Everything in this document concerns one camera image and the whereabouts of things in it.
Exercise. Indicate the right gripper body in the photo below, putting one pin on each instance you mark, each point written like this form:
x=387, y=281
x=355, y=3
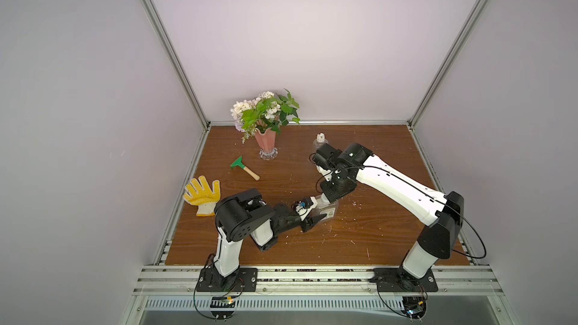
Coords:
x=323, y=159

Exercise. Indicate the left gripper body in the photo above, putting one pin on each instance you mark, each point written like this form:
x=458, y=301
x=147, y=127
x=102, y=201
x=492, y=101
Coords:
x=304, y=226

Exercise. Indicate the square clear bottle with label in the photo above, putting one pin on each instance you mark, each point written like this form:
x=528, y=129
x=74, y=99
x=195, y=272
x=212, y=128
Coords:
x=324, y=207

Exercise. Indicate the round clear bottle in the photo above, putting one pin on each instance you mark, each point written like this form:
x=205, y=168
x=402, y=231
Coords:
x=317, y=145

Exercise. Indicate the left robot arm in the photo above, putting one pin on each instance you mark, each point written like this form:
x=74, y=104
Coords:
x=246, y=214

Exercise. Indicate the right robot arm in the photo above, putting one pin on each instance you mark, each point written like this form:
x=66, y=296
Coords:
x=441, y=213

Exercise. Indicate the pink vase with flowers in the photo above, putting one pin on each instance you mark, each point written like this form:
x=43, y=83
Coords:
x=263, y=117

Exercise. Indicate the yellow work glove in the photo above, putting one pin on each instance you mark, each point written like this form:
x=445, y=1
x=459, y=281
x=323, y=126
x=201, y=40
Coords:
x=202, y=195

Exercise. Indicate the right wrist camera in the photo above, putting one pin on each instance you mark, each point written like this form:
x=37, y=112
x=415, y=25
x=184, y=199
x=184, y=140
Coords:
x=326, y=173

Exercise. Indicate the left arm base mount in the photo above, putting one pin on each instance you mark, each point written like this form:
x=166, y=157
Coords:
x=243, y=279

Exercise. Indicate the green scraper wooden handle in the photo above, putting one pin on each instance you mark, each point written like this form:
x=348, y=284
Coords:
x=238, y=163

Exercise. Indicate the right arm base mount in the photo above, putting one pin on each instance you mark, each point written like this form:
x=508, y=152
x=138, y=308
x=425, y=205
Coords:
x=397, y=280

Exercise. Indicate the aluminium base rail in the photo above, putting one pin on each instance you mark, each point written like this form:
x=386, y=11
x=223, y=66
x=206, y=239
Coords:
x=298, y=288

